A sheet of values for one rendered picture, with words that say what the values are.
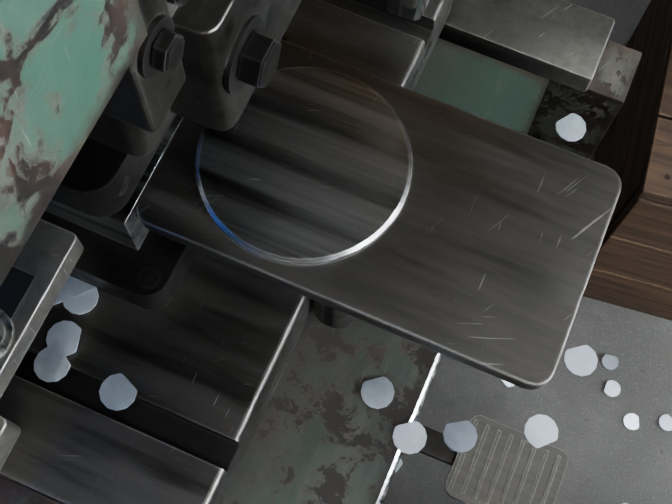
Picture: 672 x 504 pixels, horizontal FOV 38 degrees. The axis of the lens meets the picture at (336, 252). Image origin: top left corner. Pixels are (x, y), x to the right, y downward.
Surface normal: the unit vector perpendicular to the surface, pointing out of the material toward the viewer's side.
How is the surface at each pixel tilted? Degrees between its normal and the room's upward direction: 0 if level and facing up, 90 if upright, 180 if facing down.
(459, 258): 0
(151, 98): 90
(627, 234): 90
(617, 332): 0
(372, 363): 0
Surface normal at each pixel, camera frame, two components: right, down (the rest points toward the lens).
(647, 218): -0.28, 0.90
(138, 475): 0.01, -0.34
